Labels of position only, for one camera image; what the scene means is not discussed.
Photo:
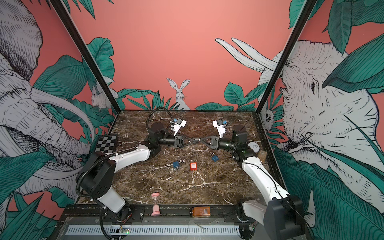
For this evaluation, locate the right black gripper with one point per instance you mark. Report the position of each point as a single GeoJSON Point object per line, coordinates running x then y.
{"type": "Point", "coordinates": [214, 142]}

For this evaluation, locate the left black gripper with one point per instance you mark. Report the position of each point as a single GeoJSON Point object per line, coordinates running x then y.
{"type": "Point", "coordinates": [178, 143]}

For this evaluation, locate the blue padlock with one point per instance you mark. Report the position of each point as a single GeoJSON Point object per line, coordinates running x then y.
{"type": "Point", "coordinates": [215, 158]}
{"type": "Point", "coordinates": [176, 165]}

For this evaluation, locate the red padlock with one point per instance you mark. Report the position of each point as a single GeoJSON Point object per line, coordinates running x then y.
{"type": "Point", "coordinates": [193, 166]}

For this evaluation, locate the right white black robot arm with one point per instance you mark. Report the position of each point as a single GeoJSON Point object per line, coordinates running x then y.
{"type": "Point", "coordinates": [282, 214]}

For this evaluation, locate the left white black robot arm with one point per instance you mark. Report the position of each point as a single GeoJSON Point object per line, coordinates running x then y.
{"type": "Point", "coordinates": [95, 179]}

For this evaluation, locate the brown spice jar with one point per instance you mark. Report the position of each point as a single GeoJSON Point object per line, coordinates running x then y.
{"type": "Point", "coordinates": [262, 155]}

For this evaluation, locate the orange rectangular box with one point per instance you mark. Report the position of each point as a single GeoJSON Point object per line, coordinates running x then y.
{"type": "Point", "coordinates": [201, 212]}

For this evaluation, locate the pink hourglass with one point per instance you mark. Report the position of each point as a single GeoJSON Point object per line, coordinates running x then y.
{"type": "Point", "coordinates": [156, 207]}

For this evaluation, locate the black white checkerboard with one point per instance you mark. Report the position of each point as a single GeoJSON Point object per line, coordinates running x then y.
{"type": "Point", "coordinates": [106, 144]}

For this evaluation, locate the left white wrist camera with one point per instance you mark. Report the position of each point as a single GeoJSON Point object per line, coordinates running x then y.
{"type": "Point", "coordinates": [176, 125]}

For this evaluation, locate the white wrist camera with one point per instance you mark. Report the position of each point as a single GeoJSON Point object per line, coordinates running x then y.
{"type": "Point", "coordinates": [176, 125]}
{"type": "Point", "coordinates": [220, 125]}

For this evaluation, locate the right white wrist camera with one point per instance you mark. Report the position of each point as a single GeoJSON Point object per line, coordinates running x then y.
{"type": "Point", "coordinates": [220, 125]}

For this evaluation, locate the white perforated rail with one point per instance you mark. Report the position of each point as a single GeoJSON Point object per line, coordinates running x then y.
{"type": "Point", "coordinates": [152, 230]}

